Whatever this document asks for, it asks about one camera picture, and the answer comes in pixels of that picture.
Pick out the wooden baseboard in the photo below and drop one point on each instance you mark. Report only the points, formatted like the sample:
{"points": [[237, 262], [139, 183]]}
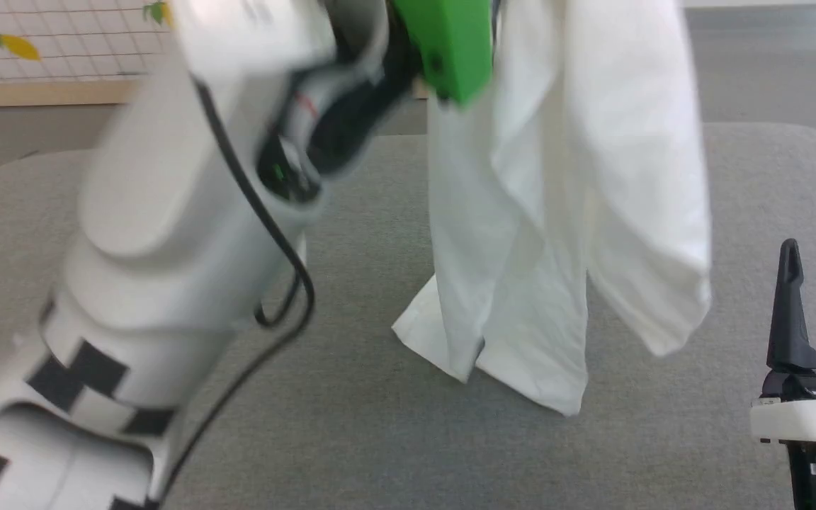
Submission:
{"points": [[40, 93]]}

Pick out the white grid wall panel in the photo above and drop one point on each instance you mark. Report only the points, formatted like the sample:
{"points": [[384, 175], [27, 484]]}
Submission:
{"points": [[82, 35]]}

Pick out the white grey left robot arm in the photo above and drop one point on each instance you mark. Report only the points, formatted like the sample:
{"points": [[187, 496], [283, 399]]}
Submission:
{"points": [[167, 212]]}

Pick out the white garment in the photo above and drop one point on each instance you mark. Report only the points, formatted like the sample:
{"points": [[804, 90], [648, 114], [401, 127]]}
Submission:
{"points": [[592, 177]]}

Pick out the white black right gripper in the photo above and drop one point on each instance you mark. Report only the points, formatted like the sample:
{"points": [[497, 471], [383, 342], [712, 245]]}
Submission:
{"points": [[805, 421]]}

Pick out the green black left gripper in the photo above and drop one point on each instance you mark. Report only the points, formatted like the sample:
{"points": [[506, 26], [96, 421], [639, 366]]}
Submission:
{"points": [[450, 42]]}

